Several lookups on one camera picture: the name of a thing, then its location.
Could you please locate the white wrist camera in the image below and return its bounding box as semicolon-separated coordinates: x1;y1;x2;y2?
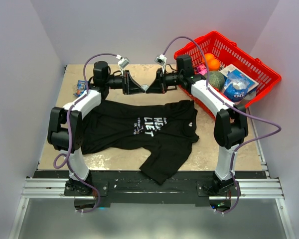
154;54;167;71
116;54;130;72

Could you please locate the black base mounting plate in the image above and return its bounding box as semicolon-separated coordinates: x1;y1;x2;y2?
33;170;266;208

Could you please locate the round iridescent brooch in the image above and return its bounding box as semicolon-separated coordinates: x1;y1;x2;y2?
141;84;149;92

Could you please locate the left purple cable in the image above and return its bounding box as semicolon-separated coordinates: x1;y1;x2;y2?
52;53;122;214

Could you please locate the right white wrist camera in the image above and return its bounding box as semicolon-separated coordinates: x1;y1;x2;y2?
154;54;167;71

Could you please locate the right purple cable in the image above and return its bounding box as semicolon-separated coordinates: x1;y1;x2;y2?
162;36;282;215

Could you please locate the black printed t-shirt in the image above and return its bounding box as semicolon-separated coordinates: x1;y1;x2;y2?
81;100;199;185

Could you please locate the pink be you box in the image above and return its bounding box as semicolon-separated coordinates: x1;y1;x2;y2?
196;63;207;75

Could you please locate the blue candy packet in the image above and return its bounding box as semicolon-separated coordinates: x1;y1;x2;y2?
73;80;88;97

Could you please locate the lower orange fruit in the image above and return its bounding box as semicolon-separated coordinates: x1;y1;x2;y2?
207;58;221;71

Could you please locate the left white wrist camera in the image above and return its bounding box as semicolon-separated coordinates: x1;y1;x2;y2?
116;54;130;72

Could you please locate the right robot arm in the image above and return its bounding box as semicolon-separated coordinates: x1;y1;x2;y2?
146;54;248;196

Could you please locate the upper orange fruit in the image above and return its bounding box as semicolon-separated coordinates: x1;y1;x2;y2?
202;53;215;64

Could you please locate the blue plastic package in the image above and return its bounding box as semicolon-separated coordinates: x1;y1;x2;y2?
223;75;248;103

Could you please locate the orange fruit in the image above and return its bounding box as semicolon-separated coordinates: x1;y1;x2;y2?
207;58;221;71
202;53;215;64

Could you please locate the red plastic shopping basket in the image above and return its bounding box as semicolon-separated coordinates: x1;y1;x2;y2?
174;31;282;108

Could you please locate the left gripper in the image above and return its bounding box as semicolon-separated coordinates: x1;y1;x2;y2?
105;70;145;95

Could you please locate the aluminium rail frame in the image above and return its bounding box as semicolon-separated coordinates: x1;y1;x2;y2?
9;145;296;239

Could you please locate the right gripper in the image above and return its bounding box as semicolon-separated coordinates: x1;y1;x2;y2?
146;68;182;95

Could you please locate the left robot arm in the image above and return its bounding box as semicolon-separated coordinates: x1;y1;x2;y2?
47;58;148;195

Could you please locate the purple cable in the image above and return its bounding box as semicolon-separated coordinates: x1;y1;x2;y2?
52;53;122;214
162;36;282;215

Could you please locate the green netted melon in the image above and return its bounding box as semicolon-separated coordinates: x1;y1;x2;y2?
209;71;225;91

